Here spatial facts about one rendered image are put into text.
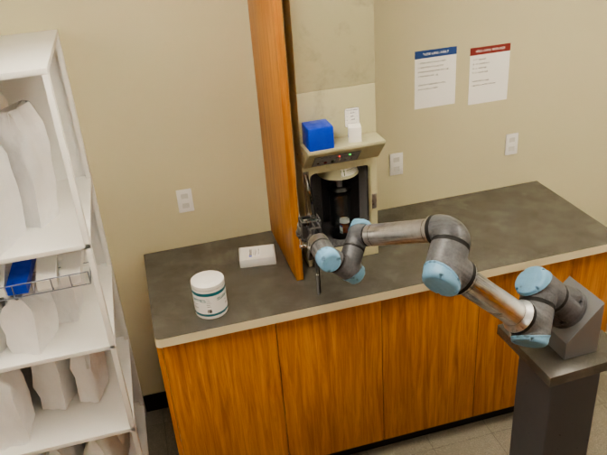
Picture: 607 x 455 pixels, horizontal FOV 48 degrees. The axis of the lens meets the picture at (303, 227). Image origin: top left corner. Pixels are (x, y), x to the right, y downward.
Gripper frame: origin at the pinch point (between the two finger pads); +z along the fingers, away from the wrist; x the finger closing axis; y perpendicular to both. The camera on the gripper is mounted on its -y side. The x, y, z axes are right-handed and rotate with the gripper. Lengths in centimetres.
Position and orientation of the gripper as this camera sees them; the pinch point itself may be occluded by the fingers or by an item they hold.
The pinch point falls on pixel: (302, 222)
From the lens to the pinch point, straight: 250.8
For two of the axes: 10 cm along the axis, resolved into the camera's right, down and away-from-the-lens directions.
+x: -9.6, 1.8, -2.0
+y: -0.7, -8.8, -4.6
